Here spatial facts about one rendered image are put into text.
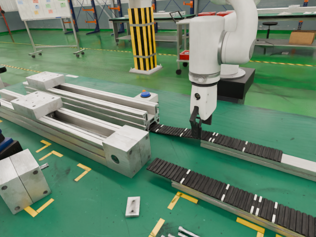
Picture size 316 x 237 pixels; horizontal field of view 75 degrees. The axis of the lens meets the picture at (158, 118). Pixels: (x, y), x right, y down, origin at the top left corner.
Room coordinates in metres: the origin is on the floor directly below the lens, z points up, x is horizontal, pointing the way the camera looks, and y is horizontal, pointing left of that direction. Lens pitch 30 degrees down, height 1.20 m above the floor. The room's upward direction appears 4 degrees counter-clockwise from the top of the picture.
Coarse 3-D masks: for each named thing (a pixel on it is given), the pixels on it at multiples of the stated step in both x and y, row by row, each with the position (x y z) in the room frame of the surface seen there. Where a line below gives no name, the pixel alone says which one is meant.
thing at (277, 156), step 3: (276, 150) 0.44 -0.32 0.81; (279, 150) 0.45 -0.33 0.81; (276, 153) 0.43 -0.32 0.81; (279, 153) 0.43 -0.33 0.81; (282, 153) 0.43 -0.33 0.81; (273, 156) 0.42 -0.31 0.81; (276, 156) 0.42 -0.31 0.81; (279, 156) 0.42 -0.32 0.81; (273, 159) 0.41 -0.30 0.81; (276, 159) 0.41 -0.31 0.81; (279, 159) 0.41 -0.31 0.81; (279, 162) 0.40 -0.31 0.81
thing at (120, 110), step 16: (64, 96) 0.87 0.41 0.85; (80, 96) 0.82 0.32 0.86; (96, 96) 0.86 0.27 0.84; (112, 96) 0.80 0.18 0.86; (80, 112) 0.82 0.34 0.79; (96, 112) 0.77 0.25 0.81; (112, 112) 0.71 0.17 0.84; (128, 112) 0.66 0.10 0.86; (144, 112) 0.64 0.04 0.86; (144, 128) 0.62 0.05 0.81
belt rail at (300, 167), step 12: (204, 144) 0.52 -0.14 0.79; (216, 144) 0.50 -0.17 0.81; (240, 156) 0.46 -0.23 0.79; (252, 156) 0.44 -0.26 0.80; (288, 156) 0.42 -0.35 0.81; (276, 168) 0.41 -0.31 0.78; (288, 168) 0.40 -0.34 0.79; (300, 168) 0.38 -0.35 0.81; (312, 168) 0.37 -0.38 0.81; (312, 180) 0.36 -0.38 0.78
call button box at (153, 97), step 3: (150, 93) 0.86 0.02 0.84; (153, 93) 0.86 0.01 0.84; (135, 96) 0.84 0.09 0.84; (138, 96) 0.83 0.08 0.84; (141, 96) 0.83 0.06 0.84; (147, 96) 0.82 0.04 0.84; (150, 96) 0.82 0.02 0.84; (153, 96) 0.82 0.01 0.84; (156, 96) 0.83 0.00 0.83; (141, 99) 0.80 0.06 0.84; (144, 99) 0.80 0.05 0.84; (147, 99) 0.80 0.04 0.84; (150, 99) 0.80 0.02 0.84; (153, 99) 0.82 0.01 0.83; (156, 99) 0.83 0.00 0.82; (153, 102) 0.81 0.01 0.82; (156, 102) 0.83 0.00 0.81
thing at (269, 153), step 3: (267, 147) 0.46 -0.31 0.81; (267, 150) 0.45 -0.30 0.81; (270, 150) 0.45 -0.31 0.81; (273, 150) 0.44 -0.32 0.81; (267, 153) 0.43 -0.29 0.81; (270, 153) 0.43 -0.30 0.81; (273, 153) 0.44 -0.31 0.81; (267, 156) 0.42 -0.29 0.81; (270, 156) 0.42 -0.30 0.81; (270, 159) 0.41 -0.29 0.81
